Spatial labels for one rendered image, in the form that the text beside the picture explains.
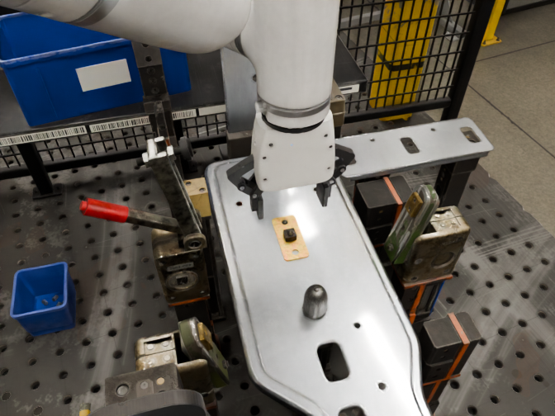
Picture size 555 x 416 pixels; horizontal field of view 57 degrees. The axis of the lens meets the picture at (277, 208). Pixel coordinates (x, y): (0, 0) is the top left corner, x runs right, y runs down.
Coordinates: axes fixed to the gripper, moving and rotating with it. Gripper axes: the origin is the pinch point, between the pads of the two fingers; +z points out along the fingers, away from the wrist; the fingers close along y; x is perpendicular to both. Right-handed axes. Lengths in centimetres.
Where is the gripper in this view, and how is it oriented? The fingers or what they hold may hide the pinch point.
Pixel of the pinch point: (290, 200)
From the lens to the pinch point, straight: 70.6
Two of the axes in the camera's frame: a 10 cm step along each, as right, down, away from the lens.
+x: -2.5, -7.1, 6.6
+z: 0.0, 6.8, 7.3
